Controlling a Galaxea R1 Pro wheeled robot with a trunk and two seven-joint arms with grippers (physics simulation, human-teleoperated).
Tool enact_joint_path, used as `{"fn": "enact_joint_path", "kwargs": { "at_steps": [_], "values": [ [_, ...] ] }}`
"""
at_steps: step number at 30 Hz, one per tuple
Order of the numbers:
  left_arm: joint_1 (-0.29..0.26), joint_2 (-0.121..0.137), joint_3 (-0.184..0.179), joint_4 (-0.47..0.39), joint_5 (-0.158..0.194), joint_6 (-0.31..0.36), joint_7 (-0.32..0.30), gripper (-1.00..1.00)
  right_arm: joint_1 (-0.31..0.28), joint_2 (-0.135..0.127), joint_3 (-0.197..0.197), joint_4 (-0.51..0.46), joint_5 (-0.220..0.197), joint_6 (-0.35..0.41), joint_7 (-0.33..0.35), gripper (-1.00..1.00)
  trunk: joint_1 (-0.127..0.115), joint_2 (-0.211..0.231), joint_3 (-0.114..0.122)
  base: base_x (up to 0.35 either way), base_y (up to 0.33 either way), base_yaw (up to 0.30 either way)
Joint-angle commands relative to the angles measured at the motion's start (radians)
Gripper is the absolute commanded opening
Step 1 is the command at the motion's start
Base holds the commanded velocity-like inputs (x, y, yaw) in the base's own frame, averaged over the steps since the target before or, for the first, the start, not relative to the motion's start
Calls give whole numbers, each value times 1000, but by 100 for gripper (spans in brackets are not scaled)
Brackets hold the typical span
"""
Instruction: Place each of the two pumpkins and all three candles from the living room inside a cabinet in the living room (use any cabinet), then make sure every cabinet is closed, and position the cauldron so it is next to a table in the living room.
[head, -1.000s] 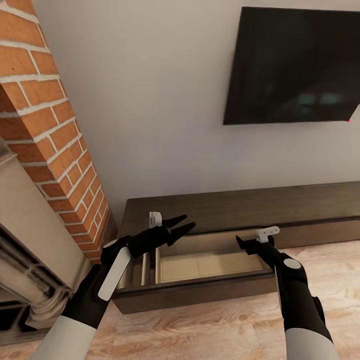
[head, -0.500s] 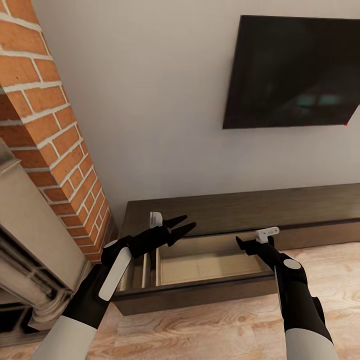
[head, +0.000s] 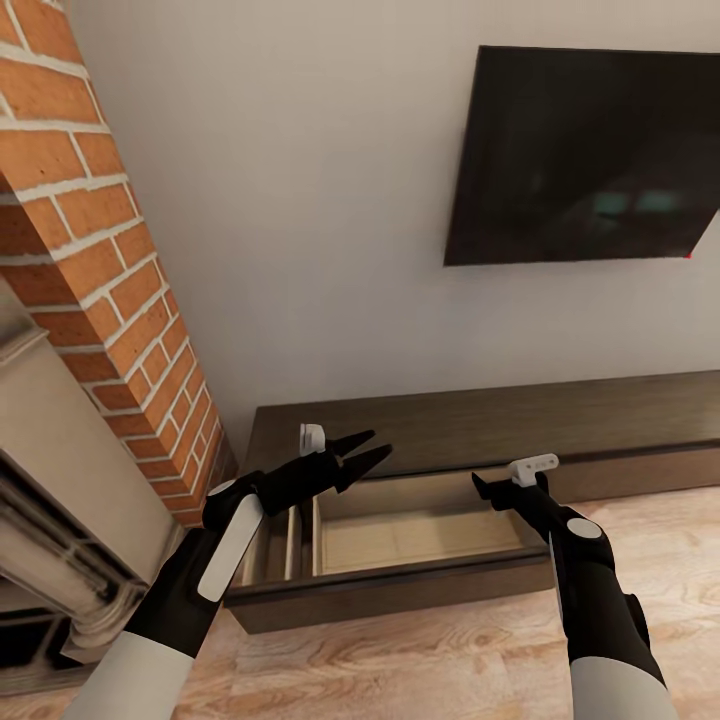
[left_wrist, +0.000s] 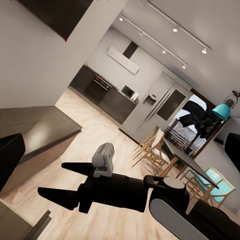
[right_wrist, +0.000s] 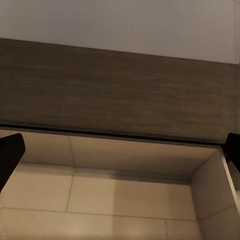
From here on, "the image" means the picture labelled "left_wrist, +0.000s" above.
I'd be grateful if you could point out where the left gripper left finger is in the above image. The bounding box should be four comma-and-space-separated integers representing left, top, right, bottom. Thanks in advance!
0, 133, 26, 192

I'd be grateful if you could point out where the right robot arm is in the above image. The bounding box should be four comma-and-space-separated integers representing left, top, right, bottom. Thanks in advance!
38, 142, 240, 240

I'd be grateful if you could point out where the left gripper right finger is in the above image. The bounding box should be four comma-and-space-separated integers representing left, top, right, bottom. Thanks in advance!
224, 133, 240, 172

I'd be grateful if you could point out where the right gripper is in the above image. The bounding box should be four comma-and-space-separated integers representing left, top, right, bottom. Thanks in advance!
38, 162, 130, 213

